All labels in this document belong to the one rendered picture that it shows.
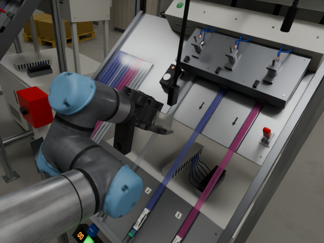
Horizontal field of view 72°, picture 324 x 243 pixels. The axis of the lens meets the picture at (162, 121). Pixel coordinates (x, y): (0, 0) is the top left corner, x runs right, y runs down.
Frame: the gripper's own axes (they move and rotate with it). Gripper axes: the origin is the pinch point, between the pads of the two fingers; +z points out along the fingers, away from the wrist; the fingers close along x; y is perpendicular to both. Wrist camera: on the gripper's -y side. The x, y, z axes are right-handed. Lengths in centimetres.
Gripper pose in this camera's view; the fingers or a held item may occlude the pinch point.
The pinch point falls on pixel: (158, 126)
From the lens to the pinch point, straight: 68.5
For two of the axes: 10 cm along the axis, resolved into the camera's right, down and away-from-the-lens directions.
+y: 4.4, -8.9, -1.0
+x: -7.6, -4.3, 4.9
